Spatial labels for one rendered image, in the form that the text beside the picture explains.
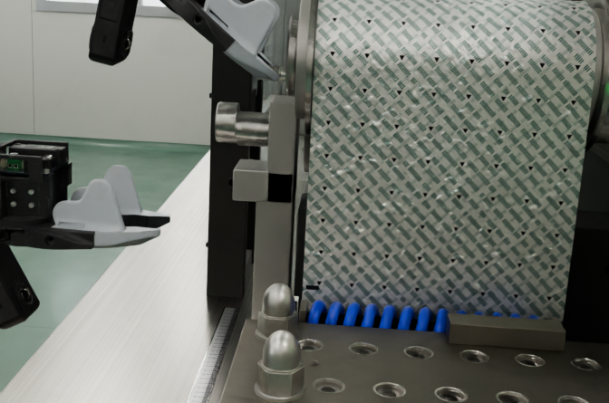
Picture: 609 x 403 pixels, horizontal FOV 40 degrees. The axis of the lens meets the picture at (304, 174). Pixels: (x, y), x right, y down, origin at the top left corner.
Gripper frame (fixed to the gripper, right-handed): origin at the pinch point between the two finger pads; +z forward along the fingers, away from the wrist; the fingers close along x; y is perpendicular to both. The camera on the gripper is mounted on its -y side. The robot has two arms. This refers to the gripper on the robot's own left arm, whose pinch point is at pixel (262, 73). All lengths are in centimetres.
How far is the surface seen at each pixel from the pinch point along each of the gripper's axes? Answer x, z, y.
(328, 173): -4.9, 10.1, -1.7
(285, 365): -22.4, 15.0, -10.6
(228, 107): 3.8, -0.3, -5.2
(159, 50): 551, -73, -122
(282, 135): 2.4, 5.3, -3.4
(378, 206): -4.9, 15.3, -0.9
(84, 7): 550, -135, -137
